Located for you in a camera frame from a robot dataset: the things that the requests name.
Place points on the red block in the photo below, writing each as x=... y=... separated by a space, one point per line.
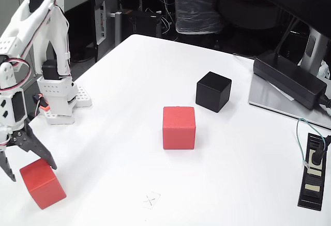
x=42 y=187
x=178 y=130

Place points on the black block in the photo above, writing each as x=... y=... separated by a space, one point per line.
x=213 y=91

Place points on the white perforated table clamp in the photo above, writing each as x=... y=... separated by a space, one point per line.
x=84 y=98
x=55 y=120

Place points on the clear tape with X mark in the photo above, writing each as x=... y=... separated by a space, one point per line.
x=150 y=200

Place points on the grey computer tower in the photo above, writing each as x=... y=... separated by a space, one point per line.
x=99 y=16

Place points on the black equipment box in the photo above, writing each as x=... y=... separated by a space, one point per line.
x=144 y=24

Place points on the plastic-wrapped black equipment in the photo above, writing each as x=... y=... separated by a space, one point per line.
x=196 y=8

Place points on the silver monitor stand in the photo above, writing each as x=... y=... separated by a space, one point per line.
x=274 y=99

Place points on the white paper sheet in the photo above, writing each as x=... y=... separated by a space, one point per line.
x=283 y=92

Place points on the black power adapter brick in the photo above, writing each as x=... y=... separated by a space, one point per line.
x=287 y=78

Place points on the black power strip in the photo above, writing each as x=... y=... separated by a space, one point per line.
x=311 y=189

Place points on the black power plug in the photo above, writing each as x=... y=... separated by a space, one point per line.
x=316 y=157

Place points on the white plastic bag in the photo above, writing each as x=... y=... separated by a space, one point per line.
x=324 y=69

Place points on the silver post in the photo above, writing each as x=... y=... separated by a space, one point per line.
x=117 y=29

